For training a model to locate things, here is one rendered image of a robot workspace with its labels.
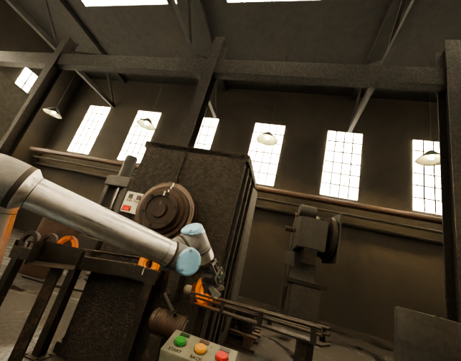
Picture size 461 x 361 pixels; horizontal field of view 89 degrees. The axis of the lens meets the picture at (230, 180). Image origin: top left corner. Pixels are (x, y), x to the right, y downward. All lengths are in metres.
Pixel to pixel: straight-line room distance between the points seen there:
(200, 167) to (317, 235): 4.21
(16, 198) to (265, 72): 5.61
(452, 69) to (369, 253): 4.84
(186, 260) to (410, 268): 7.97
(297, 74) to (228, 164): 4.21
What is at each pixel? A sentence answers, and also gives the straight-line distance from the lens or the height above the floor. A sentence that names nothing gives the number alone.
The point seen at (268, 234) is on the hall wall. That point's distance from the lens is 7.79.
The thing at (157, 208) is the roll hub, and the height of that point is 1.11.
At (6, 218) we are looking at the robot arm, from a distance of 0.90.
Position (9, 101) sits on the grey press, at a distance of 4.12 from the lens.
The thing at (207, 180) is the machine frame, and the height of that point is 1.46.
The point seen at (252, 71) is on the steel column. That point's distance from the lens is 6.07.
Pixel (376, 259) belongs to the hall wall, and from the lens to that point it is 8.21.
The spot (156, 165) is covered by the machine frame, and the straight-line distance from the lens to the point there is 2.21.
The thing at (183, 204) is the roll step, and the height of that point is 1.19.
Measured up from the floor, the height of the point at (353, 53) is 7.60.
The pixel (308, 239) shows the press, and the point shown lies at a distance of 5.75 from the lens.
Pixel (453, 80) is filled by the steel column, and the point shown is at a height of 5.04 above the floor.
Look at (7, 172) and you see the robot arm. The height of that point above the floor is 0.96.
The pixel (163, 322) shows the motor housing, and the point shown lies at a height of 0.48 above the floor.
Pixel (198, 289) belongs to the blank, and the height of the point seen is 0.70.
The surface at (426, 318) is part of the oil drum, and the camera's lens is 3.30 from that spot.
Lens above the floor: 0.90
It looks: 18 degrees up
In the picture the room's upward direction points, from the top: 15 degrees clockwise
